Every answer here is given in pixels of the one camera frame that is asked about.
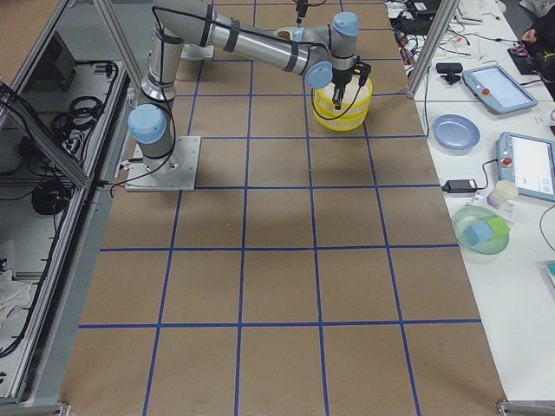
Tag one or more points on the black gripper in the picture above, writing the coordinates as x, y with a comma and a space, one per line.
341, 78

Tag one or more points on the yellow steamer basket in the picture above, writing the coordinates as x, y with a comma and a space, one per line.
342, 124
355, 98

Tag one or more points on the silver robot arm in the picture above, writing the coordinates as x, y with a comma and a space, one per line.
322, 55

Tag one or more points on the light green plate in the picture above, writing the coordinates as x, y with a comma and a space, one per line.
289, 33

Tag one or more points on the black webcam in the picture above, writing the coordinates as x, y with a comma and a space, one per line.
449, 71

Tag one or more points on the blue plate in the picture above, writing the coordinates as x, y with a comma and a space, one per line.
455, 134

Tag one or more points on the black power adapter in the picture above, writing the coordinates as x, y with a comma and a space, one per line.
460, 186

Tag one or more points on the teach pendant far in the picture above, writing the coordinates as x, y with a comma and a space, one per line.
500, 92

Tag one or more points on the teach pendant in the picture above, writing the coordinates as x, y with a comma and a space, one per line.
528, 162
500, 92

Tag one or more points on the paper cup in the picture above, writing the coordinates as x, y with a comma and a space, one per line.
502, 192

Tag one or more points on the teach pendant near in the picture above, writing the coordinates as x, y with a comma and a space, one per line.
528, 162

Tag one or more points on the green bowl with sponges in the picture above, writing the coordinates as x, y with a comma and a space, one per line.
481, 230

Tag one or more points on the aluminium frame post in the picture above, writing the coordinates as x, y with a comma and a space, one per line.
437, 31

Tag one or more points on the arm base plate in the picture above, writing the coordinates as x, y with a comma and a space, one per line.
178, 173

